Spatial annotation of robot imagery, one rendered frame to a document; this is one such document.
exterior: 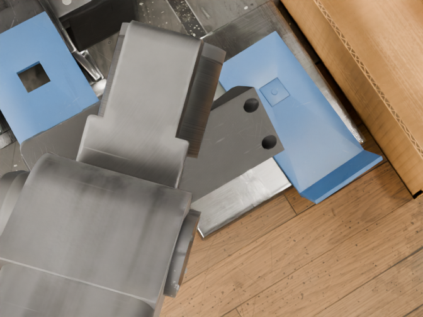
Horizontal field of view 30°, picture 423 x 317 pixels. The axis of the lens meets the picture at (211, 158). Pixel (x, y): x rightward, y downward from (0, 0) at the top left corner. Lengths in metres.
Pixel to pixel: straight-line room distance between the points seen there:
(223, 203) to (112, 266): 0.38
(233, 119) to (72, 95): 0.20
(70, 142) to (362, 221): 0.31
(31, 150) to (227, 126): 0.12
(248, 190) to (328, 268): 0.10
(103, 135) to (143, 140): 0.02
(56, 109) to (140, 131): 0.26
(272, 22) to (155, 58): 0.37
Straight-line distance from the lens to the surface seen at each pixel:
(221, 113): 0.46
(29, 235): 0.32
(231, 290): 0.69
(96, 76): 0.64
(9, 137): 0.64
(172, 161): 0.37
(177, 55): 0.38
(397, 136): 0.69
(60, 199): 0.33
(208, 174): 0.46
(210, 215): 0.68
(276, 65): 0.72
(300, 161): 0.69
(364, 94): 0.70
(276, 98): 0.71
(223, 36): 0.73
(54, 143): 0.50
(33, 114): 0.63
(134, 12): 0.74
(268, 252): 0.70
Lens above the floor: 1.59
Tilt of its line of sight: 75 degrees down
